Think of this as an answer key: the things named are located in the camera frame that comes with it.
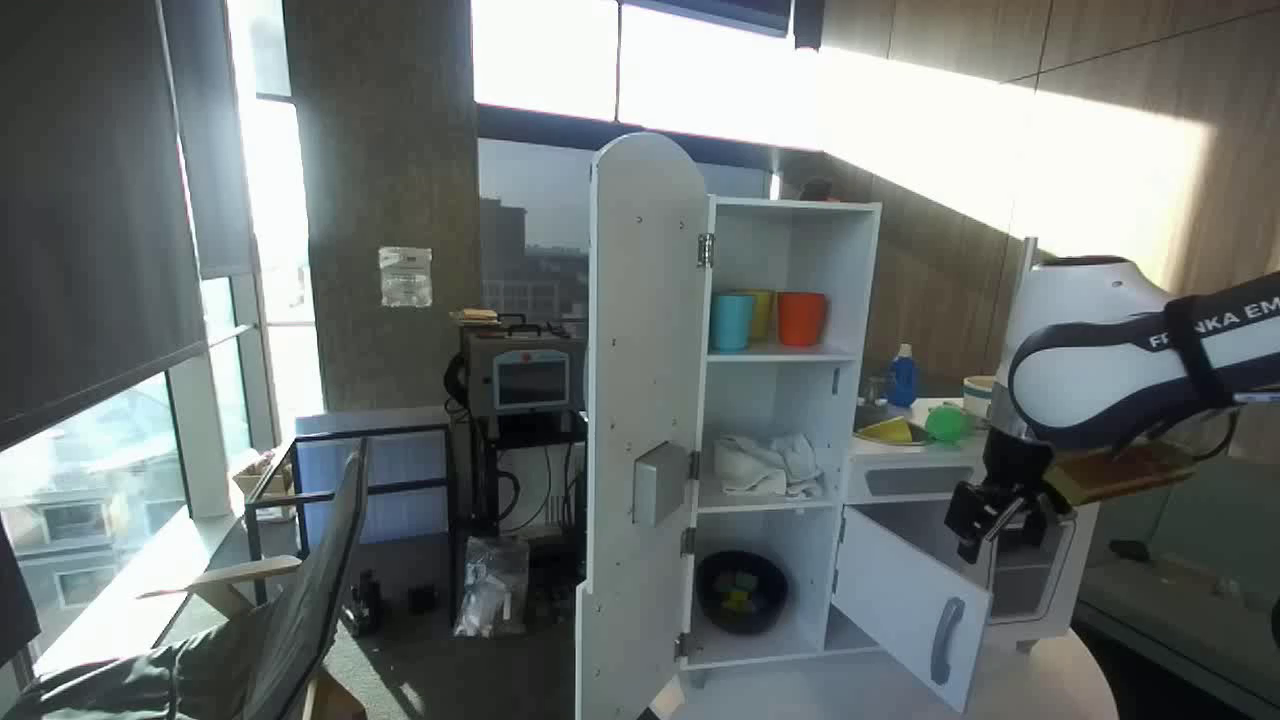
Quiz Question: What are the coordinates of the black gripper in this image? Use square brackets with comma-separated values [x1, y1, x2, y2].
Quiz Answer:
[945, 434, 1051, 565]

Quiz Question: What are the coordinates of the white under-sink cabinet door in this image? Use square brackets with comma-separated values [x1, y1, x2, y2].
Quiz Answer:
[834, 506, 992, 713]

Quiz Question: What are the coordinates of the tall white cabinet door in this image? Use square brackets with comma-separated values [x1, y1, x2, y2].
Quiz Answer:
[576, 133, 709, 720]

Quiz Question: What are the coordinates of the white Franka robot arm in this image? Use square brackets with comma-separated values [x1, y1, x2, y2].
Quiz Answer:
[945, 256, 1280, 559]

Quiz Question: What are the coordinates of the white toy kitchen cabinet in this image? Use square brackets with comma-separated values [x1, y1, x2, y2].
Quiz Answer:
[686, 199, 1092, 698]

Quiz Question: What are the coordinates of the green ball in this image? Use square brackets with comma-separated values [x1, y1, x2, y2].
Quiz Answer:
[924, 404, 978, 445]

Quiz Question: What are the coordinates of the white bowl teal stripe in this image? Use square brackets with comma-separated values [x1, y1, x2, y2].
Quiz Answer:
[965, 376, 998, 401]

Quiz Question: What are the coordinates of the yellow toy in sink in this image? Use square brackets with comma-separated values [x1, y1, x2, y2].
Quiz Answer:
[855, 415, 917, 450]

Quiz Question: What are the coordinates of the blue bottle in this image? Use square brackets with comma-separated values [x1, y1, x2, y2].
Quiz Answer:
[886, 345, 922, 412]

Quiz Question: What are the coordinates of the white crumpled cloth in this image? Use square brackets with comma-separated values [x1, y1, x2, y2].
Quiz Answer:
[714, 437, 825, 501]

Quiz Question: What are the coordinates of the orange cup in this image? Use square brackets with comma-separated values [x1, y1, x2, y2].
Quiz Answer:
[775, 293, 829, 347]

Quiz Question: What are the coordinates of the black bowl with food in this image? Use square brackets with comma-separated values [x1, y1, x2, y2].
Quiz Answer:
[698, 553, 789, 635]

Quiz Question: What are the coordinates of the yellow cup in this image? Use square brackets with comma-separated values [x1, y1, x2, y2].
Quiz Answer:
[748, 288, 775, 347]

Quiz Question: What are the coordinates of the teal cup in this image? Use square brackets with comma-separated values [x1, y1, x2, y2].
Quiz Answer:
[714, 293, 754, 352]

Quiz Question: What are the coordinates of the black metal cart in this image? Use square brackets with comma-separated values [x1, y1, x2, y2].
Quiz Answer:
[454, 409, 590, 620]

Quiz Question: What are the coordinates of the grey monitor device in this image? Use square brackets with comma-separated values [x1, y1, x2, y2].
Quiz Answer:
[461, 328, 583, 415]

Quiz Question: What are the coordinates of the clear plastic bag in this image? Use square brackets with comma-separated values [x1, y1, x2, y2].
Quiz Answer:
[455, 535, 529, 640]

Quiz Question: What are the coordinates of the paper notice on pillar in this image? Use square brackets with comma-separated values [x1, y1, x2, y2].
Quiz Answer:
[380, 246, 433, 310]

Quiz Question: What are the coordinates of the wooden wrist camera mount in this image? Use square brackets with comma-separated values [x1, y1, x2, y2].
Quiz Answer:
[1046, 445, 1198, 508]

